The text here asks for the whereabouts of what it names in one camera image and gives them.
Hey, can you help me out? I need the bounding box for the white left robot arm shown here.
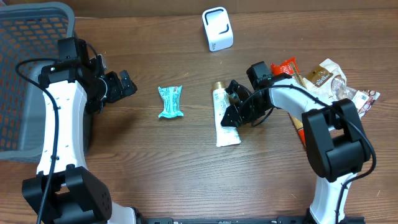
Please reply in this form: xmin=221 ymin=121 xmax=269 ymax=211
xmin=22 ymin=37 xmax=142 ymax=223

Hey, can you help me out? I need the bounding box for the orange spaghetti packet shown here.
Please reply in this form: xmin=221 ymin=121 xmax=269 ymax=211
xmin=271 ymin=57 xmax=306 ymax=146

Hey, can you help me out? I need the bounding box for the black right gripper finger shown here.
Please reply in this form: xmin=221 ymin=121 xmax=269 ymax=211
xmin=225 ymin=80 xmax=249 ymax=100
xmin=221 ymin=105 xmax=243 ymax=128

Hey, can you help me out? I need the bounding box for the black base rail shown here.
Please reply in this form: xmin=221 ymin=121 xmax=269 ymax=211
xmin=146 ymin=216 xmax=305 ymax=224

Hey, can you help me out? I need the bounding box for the white barcode scanner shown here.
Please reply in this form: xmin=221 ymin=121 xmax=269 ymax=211
xmin=201 ymin=6 xmax=234 ymax=52

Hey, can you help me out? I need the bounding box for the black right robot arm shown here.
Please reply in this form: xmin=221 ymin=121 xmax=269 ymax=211
xmin=220 ymin=62 xmax=376 ymax=223

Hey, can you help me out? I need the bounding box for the beige bread snack bag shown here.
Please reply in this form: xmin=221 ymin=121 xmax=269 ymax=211
xmin=303 ymin=58 xmax=380 ymax=118

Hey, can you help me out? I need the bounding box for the teal wet wipes pack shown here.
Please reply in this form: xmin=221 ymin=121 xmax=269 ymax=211
xmin=158 ymin=85 xmax=184 ymax=119

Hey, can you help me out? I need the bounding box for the white hair product tube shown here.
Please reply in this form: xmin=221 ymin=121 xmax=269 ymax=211
xmin=211 ymin=81 xmax=242 ymax=148

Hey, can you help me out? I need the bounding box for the grey plastic shopping basket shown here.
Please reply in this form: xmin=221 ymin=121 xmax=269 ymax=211
xmin=1 ymin=2 xmax=75 ymax=163

